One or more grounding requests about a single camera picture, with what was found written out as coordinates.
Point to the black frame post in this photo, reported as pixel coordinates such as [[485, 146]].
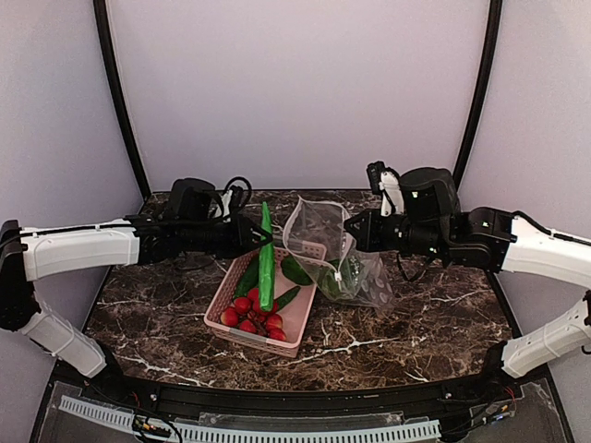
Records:
[[480, 90], [117, 96]]

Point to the black frame post left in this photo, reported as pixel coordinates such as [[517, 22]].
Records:
[[117, 96]]

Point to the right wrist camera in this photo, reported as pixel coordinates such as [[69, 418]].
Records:
[[384, 182]]

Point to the toy bok choy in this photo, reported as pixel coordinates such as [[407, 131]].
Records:
[[341, 281]]

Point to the green toy bell pepper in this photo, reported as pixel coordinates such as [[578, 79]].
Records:
[[293, 272]]

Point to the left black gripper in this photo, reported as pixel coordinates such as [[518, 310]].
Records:
[[243, 235]]

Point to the clear zip top bag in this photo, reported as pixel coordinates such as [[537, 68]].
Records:
[[315, 236]]

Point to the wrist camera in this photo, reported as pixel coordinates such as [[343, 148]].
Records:
[[384, 182], [235, 196]]

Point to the red toy strawberry bunch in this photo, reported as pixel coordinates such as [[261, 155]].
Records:
[[245, 314]]

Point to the black front frame rail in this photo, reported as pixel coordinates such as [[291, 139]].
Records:
[[242, 382]]

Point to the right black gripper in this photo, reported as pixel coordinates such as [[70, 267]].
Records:
[[372, 231]]

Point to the black frame post right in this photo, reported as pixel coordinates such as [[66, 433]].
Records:
[[480, 90]]

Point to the dark green toy cucumber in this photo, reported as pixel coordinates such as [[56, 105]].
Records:
[[248, 280]]

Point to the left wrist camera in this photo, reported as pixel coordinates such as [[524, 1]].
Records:
[[235, 196]]

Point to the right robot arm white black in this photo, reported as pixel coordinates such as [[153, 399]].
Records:
[[421, 215]]

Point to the small dark toy cucumber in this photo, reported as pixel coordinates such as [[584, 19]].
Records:
[[286, 298]]

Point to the white slotted cable duct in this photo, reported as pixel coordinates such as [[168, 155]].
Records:
[[234, 428]]

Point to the pink plastic basket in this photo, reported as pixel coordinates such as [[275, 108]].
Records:
[[294, 315]]

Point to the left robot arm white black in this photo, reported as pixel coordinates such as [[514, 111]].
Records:
[[196, 218]]

